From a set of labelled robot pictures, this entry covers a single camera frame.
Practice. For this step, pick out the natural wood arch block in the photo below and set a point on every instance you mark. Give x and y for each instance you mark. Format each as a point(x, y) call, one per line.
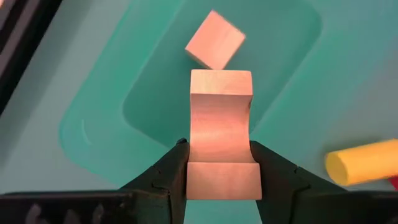
point(220, 124)

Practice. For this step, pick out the green table mat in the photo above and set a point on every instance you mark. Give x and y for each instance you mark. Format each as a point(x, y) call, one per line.
point(357, 77)

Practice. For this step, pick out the natural wood cube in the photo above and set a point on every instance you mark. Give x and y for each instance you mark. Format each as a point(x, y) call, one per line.
point(214, 40)

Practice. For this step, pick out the yellow cylinder block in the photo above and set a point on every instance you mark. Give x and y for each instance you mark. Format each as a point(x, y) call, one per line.
point(363, 161)

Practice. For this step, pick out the teal plastic basket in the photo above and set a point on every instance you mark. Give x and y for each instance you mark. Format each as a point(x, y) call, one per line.
point(149, 93)

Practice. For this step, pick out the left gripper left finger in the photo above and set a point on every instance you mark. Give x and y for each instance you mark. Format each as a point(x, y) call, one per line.
point(168, 180)

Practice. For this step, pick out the black table frame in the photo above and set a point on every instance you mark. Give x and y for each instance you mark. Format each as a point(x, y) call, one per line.
point(23, 53)

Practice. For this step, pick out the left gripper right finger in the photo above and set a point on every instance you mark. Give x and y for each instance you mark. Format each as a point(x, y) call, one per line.
point(280, 186)

